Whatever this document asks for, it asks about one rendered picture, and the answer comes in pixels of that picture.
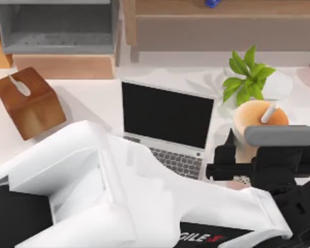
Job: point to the orange cup with straw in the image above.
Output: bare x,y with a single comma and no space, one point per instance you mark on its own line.
250,116

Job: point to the pale grey rounded box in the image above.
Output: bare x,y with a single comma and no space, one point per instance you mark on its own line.
279,135

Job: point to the silver laptop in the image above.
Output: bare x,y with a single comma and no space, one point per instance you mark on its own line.
168,116

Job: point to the green plant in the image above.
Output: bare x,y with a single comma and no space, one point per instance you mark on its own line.
245,80

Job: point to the white plant pot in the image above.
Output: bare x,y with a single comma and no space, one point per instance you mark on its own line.
280,85

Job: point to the wooden open shelf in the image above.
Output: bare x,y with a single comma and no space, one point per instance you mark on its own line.
222,31

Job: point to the blue object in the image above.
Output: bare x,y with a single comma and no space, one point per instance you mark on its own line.
211,3

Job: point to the pale wooden drawer front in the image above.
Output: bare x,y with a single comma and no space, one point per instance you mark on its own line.
64,66

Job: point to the wooden tissue box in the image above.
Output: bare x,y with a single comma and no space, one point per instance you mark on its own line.
33,111

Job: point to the white tissue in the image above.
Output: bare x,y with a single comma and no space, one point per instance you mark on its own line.
21,86

